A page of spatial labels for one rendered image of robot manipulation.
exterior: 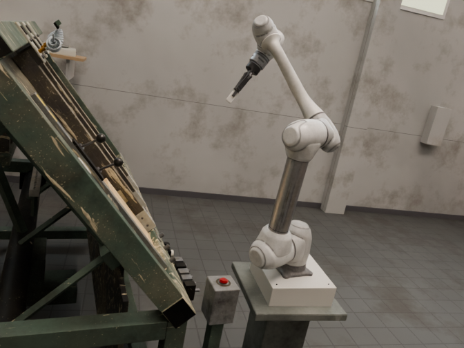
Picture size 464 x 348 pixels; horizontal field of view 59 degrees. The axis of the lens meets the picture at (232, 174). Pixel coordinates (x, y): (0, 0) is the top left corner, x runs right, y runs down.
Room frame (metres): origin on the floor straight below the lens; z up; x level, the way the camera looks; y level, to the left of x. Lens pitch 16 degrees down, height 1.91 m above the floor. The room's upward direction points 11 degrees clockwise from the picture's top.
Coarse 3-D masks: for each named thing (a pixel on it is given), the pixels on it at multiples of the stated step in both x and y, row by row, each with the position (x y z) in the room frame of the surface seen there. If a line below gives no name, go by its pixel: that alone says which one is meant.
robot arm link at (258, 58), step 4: (256, 52) 2.19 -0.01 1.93; (260, 52) 2.19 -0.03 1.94; (252, 56) 2.21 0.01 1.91; (256, 56) 2.18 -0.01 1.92; (260, 56) 2.18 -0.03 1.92; (264, 56) 2.18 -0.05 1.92; (252, 60) 2.19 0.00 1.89; (256, 60) 2.17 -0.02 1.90; (260, 60) 2.18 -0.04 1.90; (264, 60) 2.18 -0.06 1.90; (268, 60) 2.20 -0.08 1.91; (260, 64) 2.17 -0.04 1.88; (264, 64) 2.19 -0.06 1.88; (260, 68) 2.20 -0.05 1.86
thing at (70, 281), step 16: (0, 176) 2.07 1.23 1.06; (0, 192) 2.08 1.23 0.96; (16, 208) 2.11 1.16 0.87; (32, 208) 2.13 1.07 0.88; (64, 208) 2.08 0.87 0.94; (16, 224) 2.10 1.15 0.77; (48, 224) 2.04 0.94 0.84; (80, 272) 1.44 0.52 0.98; (64, 288) 1.41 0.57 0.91; (16, 320) 1.34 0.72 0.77
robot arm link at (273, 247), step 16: (288, 128) 1.76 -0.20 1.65; (304, 128) 1.75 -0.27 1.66; (320, 128) 1.81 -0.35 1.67; (288, 144) 1.75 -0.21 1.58; (304, 144) 1.74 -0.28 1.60; (320, 144) 1.82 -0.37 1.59; (288, 160) 1.82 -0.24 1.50; (304, 160) 1.78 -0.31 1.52; (288, 176) 1.80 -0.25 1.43; (288, 192) 1.80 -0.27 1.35; (288, 208) 1.81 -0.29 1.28; (272, 224) 1.83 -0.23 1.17; (288, 224) 1.83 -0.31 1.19; (256, 240) 1.84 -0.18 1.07; (272, 240) 1.80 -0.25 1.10; (288, 240) 1.82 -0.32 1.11; (256, 256) 1.79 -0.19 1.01; (272, 256) 1.77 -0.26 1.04; (288, 256) 1.85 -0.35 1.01
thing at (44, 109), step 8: (32, 96) 1.48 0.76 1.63; (40, 104) 1.49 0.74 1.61; (48, 112) 1.50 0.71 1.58; (56, 128) 1.51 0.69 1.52; (64, 136) 1.52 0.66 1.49; (72, 144) 1.54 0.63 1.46; (88, 168) 1.57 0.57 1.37; (96, 176) 1.58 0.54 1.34; (104, 184) 1.59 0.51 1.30; (112, 192) 1.65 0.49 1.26; (120, 208) 1.62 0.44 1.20; (128, 216) 1.64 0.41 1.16; (136, 224) 1.68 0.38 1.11; (136, 232) 1.66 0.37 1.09; (144, 240) 1.67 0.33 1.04; (152, 248) 1.69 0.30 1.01; (160, 256) 1.73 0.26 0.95
